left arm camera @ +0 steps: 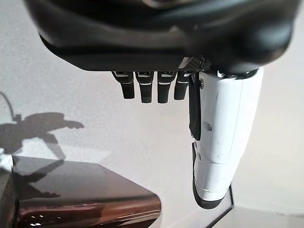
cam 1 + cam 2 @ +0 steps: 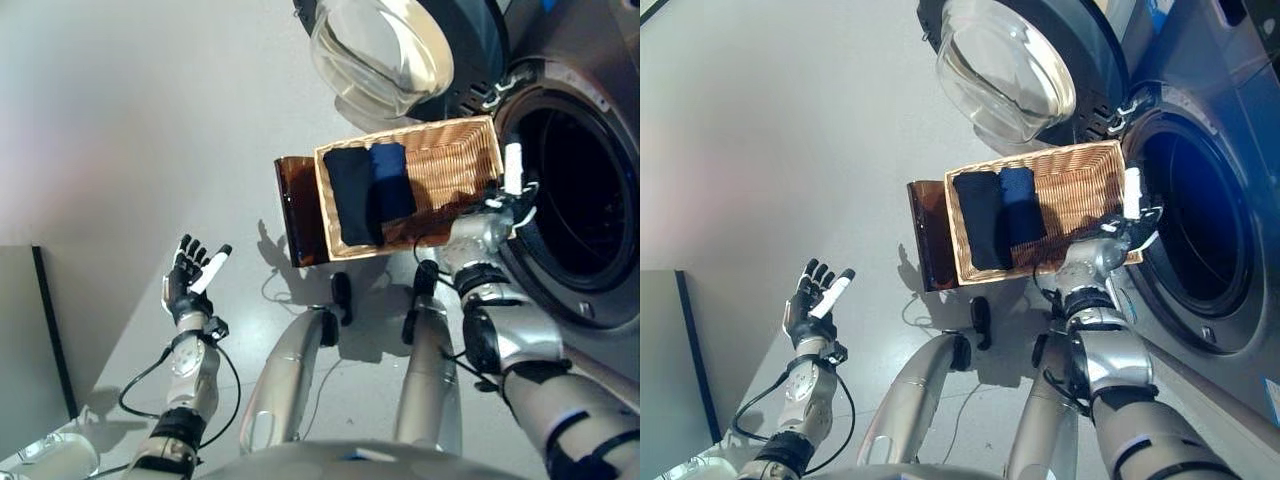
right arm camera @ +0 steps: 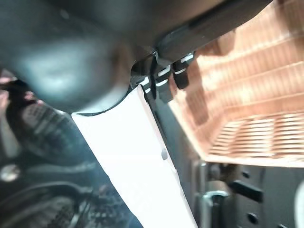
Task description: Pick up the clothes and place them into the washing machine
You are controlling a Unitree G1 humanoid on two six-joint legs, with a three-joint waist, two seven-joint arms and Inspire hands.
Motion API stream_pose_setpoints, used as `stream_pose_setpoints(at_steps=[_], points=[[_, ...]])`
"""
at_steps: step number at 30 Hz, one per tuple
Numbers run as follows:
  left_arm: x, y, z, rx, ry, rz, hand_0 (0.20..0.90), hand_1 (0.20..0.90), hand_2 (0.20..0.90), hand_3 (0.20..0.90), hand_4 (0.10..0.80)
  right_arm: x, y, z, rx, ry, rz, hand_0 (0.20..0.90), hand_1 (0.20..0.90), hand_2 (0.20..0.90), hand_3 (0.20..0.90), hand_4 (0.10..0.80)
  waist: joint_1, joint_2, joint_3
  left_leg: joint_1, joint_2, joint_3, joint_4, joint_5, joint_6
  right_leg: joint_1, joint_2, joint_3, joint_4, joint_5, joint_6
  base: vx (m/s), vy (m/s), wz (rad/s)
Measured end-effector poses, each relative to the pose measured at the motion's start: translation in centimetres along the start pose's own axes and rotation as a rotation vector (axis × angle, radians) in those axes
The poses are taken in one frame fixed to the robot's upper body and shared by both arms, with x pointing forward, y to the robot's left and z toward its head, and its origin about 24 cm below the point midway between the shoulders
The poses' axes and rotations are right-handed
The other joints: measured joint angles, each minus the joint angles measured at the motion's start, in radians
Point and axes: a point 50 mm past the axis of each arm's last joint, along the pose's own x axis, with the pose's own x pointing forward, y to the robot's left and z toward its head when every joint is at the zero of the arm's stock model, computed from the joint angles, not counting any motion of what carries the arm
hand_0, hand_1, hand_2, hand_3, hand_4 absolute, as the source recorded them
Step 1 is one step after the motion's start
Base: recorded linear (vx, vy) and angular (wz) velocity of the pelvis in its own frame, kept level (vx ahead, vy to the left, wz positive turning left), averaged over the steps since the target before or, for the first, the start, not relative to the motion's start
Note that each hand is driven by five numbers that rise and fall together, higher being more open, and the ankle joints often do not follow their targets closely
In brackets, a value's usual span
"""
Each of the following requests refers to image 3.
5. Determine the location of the right robot hand black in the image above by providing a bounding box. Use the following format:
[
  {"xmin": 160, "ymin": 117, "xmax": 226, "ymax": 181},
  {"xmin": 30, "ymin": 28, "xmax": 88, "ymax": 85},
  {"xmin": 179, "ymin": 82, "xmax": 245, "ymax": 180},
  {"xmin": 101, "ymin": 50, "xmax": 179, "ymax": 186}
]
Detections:
[{"xmin": 0, "ymin": 0, "xmax": 278, "ymax": 228}]

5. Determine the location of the washing machine drum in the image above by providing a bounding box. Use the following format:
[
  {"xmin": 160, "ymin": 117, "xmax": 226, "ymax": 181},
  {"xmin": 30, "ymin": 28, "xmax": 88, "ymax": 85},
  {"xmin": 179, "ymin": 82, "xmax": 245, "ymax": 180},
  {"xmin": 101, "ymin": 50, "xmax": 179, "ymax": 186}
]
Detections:
[{"xmin": 0, "ymin": 68, "xmax": 304, "ymax": 228}]

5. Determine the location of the large rectangular wicker basket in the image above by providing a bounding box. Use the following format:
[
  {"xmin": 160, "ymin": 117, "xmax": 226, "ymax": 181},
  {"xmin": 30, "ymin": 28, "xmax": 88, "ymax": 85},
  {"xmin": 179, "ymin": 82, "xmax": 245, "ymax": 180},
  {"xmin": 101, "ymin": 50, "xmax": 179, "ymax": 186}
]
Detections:
[{"xmin": 168, "ymin": 0, "xmax": 304, "ymax": 169}]

